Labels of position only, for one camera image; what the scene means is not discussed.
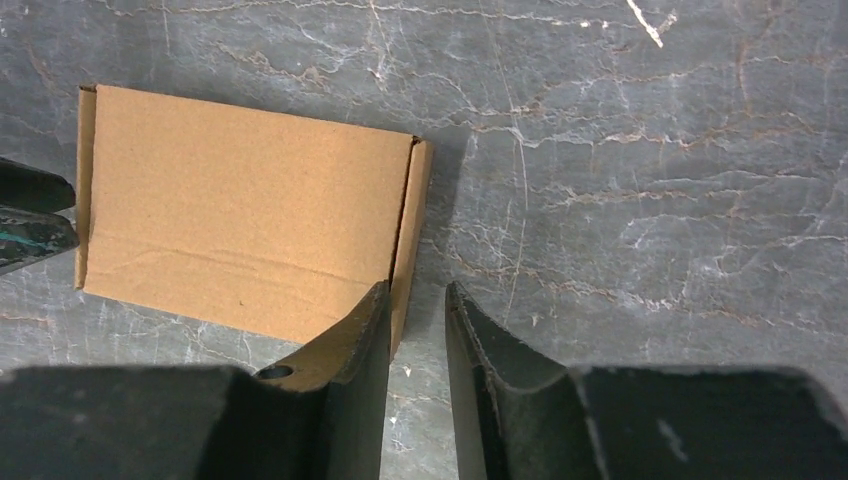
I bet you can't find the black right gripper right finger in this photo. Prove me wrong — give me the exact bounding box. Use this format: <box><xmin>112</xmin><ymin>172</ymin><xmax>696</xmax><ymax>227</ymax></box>
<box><xmin>445</xmin><ymin>282</ymin><xmax>847</xmax><ymax>479</ymax></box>

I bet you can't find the brown cardboard box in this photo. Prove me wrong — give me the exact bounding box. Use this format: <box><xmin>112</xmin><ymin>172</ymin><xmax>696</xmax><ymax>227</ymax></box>
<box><xmin>74</xmin><ymin>84</ymin><xmax>433</xmax><ymax>348</ymax></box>

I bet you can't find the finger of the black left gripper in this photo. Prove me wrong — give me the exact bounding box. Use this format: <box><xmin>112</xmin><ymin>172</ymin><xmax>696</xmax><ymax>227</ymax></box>
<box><xmin>1</xmin><ymin>157</ymin><xmax>76</xmax><ymax>213</ymax></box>
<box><xmin>1</xmin><ymin>205</ymin><xmax>79</xmax><ymax>275</ymax></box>

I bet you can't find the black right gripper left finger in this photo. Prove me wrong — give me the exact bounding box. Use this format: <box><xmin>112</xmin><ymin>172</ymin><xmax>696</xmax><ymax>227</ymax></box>
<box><xmin>1</xmin><ymin>281</ymin><xmax>391</xmax><ymax>479</ymax></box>

